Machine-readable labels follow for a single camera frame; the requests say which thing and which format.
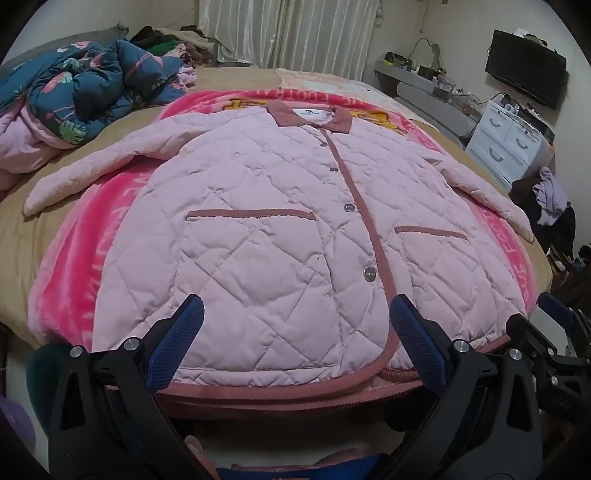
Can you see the dark clothes heap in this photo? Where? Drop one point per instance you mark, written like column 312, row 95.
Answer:
column 524, row 198

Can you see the grey pillow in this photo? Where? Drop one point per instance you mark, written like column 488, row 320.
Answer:
column 104, row 36

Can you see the black television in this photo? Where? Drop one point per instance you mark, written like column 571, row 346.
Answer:
column 524, row 69

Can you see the pink printed blanket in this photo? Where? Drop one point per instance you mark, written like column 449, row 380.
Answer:
column 115, row 221

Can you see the white drawer cabinet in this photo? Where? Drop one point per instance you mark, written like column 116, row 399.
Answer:
column 503, row 138

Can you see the purple cloth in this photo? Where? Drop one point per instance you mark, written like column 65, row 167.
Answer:
column 551, row 194

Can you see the blue floral quilt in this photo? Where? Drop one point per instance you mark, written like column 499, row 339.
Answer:
column 92, row 92

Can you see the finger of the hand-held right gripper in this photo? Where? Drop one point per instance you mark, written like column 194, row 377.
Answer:
column 531, row 334
column 556, row 304

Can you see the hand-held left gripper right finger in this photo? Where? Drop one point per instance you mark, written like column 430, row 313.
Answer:
column 418, row 344

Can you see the grey wall shelf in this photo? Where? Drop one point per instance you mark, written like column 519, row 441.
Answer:
column 415, row 87

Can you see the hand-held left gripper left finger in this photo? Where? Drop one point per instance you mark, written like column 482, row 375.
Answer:
column 178, row 344

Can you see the pink quilted jacket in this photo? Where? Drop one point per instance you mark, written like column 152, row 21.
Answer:
column 277, row 207

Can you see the clutter of small shelf things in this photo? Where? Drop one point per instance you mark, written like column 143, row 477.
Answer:
column 429, row 69

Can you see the pile of folded clothes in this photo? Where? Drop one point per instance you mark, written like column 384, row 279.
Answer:
column 171, row 44

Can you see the white curtain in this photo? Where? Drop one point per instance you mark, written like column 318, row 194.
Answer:
column 286, row 32

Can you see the bed with tan sheet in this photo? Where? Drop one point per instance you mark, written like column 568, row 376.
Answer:
column 27, row 244

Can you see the pale patterned bedsheet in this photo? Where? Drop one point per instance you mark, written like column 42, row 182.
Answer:
column 332, row 81

